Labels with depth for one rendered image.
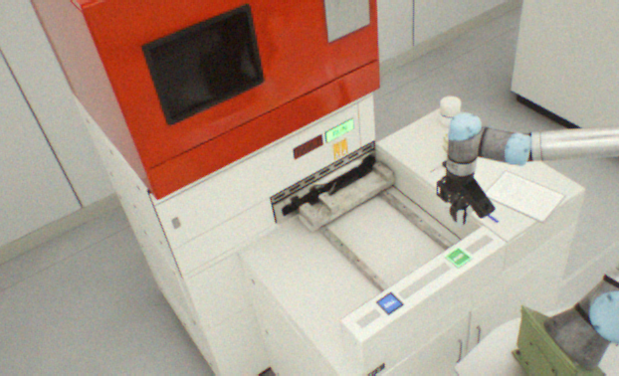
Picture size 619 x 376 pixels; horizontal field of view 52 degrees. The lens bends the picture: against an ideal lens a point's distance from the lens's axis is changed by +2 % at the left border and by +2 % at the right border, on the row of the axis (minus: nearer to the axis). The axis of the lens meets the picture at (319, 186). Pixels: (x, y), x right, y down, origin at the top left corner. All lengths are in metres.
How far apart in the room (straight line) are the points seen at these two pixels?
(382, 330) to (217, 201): 0.65
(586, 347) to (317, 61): 1.04
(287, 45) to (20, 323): 2.15
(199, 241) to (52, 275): 1.62
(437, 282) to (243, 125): 0.71
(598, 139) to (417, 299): 0.63
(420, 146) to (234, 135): 0.74
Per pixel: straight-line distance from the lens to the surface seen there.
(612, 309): 1.52
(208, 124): 1.75
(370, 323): 1.75
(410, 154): 2.22
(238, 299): 2.33
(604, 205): 3.54
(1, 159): 3.42
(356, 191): 2.21
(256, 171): 2.00
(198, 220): 1.99
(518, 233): 1.98
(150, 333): 3.10
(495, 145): 1.54
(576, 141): 1.65
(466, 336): 2.17
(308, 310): 1.96
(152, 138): 1.70
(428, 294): 1.81
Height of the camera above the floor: 2.40
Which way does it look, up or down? 43 degrees down
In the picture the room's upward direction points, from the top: 8 degrees counter-clockwise
